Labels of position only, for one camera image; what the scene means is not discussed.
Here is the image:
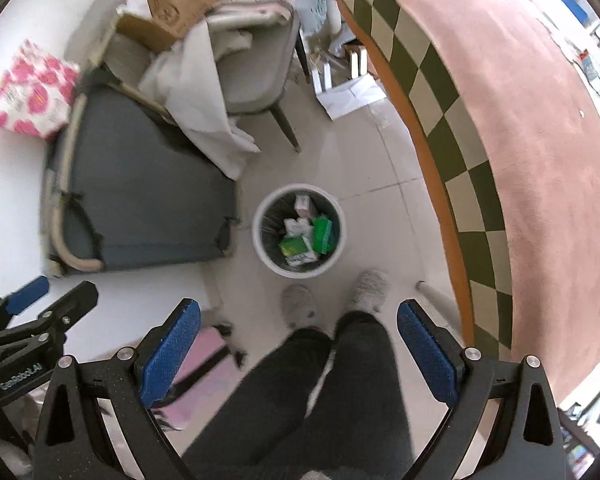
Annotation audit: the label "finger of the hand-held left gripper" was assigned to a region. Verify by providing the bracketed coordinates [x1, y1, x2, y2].
[0, 281, 99, 347]
[0, 276, 50, 332]

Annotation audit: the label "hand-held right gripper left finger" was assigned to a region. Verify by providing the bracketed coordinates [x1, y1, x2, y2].
[32, 297, 202, 480]

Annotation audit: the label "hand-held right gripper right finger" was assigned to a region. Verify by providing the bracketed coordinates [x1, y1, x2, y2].
[396, 299, 566, 480]

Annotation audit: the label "green plastic bag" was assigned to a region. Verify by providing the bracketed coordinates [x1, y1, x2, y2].
[311, 215, 333, 255]

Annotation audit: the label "white trash bin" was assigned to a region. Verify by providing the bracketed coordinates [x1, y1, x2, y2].
[252, 184, 342, 279]

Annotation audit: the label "white wrapper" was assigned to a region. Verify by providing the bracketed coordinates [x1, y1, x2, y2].
[283, 216, 313, 238]

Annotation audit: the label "grey fuzzy slipper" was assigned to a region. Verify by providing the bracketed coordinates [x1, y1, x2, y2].
[347, 270, 391, 316]

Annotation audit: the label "person's dark trousers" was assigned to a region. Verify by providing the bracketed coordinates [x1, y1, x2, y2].
[182, 310, 416, 480]

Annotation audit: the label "pink floral packet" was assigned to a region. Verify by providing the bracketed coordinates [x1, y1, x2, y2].
[0, 39, 81, 141]

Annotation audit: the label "white cloth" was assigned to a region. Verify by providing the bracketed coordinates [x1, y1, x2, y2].
[140, 25, 261, 181]

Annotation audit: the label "white paper sheet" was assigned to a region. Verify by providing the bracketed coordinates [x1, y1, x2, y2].
[316, 75, 387, 122]

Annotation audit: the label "white flat boxes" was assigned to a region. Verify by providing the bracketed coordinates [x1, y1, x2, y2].
[344, 44, 378, 81]

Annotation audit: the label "cardboard box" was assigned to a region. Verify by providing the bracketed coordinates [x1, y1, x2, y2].
[116, 0, 222, 53]

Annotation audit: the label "small red white carton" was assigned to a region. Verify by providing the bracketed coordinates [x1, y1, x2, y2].
[575, 50, 600, 98]

